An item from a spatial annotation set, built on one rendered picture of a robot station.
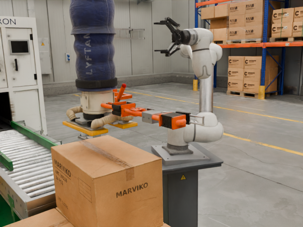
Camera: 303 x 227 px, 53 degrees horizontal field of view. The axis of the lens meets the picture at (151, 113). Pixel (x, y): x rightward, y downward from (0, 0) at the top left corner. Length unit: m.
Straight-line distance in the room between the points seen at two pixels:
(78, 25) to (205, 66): 0.73
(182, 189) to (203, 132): 0.44
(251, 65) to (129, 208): 8.29
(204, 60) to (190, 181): 0.92
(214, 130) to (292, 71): 8.28
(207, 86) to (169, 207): 0.92
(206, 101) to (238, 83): 7.69
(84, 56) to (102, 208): 0.76
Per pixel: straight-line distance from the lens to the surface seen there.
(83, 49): 1.60
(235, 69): 9.94
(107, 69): 1.60
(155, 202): 1.70
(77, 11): 1.60
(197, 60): 1.77
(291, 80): 10.36
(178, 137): 2.14
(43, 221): 1.99
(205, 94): 2.25
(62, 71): 11.44
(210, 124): 2.18
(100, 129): 1.56
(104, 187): 1.48
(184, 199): 2.29
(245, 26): 9.66
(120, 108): 1.45
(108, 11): 1.61
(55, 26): 11.41
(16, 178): 2.66
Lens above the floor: 1.52
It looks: 12 degrees down
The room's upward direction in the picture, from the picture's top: 2 degrees counter-clockwise
